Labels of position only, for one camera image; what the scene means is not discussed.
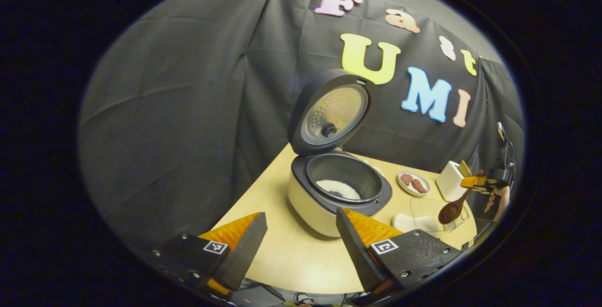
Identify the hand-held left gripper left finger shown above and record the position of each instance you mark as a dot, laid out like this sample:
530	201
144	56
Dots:
247	250

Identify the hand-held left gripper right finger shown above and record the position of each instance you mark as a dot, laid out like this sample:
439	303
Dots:
355	250

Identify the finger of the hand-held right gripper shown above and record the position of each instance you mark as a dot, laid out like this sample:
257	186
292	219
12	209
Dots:
472	181

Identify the white chopstick holder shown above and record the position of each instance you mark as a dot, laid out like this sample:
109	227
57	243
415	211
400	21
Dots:
449	180

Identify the brown wooden spoon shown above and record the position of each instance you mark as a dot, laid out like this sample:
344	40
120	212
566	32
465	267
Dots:
450	213

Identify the grey and cream rice cooker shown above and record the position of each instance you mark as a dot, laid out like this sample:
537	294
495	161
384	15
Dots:
310	208

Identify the clear dish of white rice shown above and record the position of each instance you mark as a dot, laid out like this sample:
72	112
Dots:
414	222

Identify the brown meat piece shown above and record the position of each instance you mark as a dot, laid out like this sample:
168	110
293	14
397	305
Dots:
406	179
418	185

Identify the white round plate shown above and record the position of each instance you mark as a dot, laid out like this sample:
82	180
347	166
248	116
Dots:
408	189

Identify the black backdrop cloth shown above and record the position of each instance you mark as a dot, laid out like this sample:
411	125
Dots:
164	109

